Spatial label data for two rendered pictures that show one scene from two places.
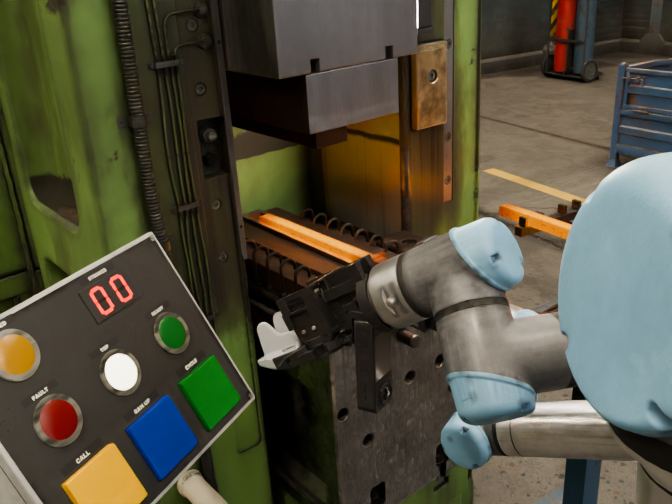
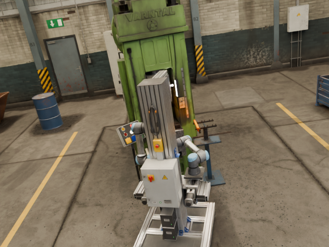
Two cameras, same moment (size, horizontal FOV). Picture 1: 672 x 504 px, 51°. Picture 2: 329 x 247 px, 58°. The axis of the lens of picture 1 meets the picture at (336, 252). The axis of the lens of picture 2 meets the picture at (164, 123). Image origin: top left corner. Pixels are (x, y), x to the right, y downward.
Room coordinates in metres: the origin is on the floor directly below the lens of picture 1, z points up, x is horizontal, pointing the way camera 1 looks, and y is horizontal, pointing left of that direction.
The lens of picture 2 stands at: (-2.39, -2.10, 2.75)
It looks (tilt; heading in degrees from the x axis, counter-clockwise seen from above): 22 degrees down; 30
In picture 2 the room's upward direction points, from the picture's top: 9 degrees counter-clockwise
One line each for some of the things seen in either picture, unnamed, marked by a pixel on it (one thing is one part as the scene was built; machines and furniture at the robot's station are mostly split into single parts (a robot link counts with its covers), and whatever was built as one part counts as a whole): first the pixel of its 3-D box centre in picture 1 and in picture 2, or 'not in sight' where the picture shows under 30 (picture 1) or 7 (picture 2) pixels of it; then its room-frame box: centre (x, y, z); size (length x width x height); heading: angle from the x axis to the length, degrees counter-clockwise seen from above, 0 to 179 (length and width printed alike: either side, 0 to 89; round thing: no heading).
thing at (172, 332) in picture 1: (172, 332); not in sight; (0.82, 0.22, 1.09); 0.05 x 0.03 x 0.04; 128
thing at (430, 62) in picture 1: (429, 85); (181, 102); (1.48, -0.22, 1.27); 0.09 x 0.02 x 0.17; 128
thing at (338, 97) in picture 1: (281, 82); not in sight; (1.34, 0.08, 1.32); 0.42 x 0.20 x 0.10; 38
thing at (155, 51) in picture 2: not in sight; (153, 51); (1.49, 0.14, 2.06); 0.44 x 0.41 x 0.47; 38
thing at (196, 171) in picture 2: not in sight; (194, 168); (0.35, -0.81, 0.87); 0.15 x 0.15 x 0.10
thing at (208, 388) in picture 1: (208, 392); not in sight; (0.80, 0.18, 1.01); 0.07 x 0.05 x 0.07; 153
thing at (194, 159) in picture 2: not in sight; (193, 160); (0.36, -0.81, 0.98); 0.13 x 0.12 x 0.14; 142
